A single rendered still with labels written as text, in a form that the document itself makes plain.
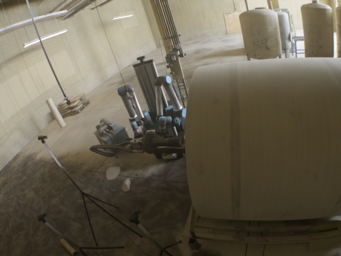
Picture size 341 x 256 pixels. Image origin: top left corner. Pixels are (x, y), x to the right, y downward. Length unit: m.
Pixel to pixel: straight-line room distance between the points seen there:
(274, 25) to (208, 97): 4.99
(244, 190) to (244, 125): 0.45
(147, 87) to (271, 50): 4.23
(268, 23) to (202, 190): 5.30
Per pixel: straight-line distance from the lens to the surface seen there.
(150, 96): 3.13
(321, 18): 6.71
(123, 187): 3.35
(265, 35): 5.96
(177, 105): 2.75
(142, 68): 2.98
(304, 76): 1.50
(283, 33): 7.39
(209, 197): 1.44
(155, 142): 2.31
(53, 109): 7.91
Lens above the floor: 2.23
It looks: 31 degrees down
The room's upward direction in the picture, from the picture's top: 19 degrees counter-clockwise
